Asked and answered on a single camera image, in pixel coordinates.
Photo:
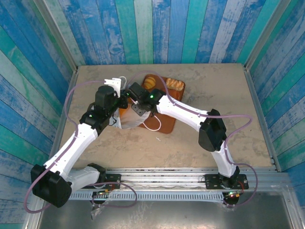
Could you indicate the golden fake croissant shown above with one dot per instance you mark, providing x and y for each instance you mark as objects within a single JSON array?
[{"x": 150, "y": 83}]

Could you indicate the white paper bag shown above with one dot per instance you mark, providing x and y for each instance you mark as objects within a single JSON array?
[{"x": 131, "y": 120}]

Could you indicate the braided fake bread loaf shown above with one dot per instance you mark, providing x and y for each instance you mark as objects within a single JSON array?
[{"x": 175, "y": 84}]

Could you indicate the brown plastic tray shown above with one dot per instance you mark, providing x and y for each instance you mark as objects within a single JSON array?
[{"x": 166, "y": 122}]

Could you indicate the small white scrap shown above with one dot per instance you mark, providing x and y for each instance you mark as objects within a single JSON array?
[{"x": 158, "y": 139}]

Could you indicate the clear plastic scrap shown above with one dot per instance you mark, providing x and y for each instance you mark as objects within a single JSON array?
[{"x": 95, "y": 213}]

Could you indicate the grey metal plate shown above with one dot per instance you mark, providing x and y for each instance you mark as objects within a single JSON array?
[{"x": 166, "y": 214}]

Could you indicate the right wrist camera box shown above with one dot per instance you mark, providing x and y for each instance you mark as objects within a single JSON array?
[{"x": 140, "y": 111}]

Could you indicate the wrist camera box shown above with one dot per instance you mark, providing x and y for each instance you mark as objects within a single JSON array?
[
  {"x": 113, "y": 83},
  {"x": 140, "y": 111}
]

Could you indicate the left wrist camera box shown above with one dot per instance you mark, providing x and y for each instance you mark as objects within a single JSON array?
[{"x": 113, "y": 83}]

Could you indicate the aluminium table side rail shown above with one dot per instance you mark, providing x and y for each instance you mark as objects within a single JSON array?
[
  {"x": 256, "y": 95},
  {"x": 74, "y": 76}
]

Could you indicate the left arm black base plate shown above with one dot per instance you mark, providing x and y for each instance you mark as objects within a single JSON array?
[{"x": 113, "y": 181}]

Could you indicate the aluminium mounting rail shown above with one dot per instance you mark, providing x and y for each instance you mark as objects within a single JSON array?
[{"x": 162, "y": 179}]

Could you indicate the aluminium corner post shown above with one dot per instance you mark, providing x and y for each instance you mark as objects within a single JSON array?
[
  {"x": 57, "y": 33},
  {"x": 266, "y": 33}
]

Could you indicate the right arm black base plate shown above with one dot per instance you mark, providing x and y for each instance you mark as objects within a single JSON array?
[{"x": 212, "y": 182}]

